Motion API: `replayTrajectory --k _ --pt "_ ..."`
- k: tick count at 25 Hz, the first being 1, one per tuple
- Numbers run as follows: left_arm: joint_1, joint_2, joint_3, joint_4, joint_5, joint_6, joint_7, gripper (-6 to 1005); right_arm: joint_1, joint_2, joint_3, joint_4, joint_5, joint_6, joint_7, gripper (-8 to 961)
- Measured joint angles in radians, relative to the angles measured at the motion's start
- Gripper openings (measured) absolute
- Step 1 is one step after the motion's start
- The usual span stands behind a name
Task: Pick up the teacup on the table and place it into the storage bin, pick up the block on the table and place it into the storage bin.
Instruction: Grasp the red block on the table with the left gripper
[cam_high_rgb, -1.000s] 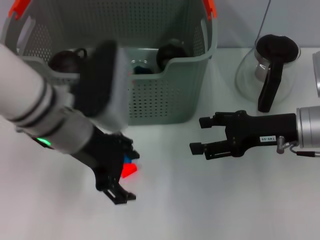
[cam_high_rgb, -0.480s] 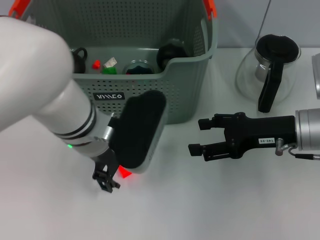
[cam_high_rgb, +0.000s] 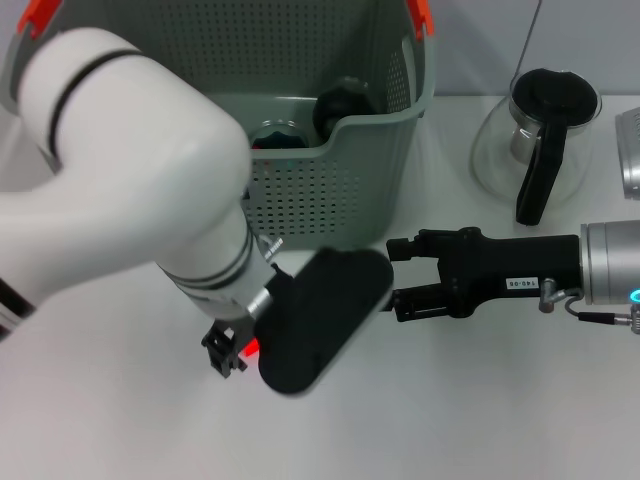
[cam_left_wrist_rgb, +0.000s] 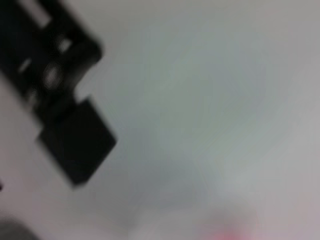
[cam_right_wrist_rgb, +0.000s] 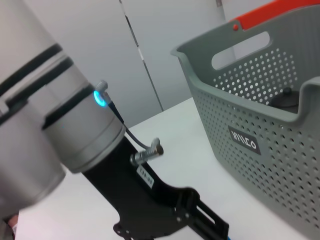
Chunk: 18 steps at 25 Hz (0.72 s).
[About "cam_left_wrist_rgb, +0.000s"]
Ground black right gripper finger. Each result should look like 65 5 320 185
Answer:
0 0 118 188

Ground grey-green perforated storage basket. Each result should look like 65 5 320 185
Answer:
0 213 36 240

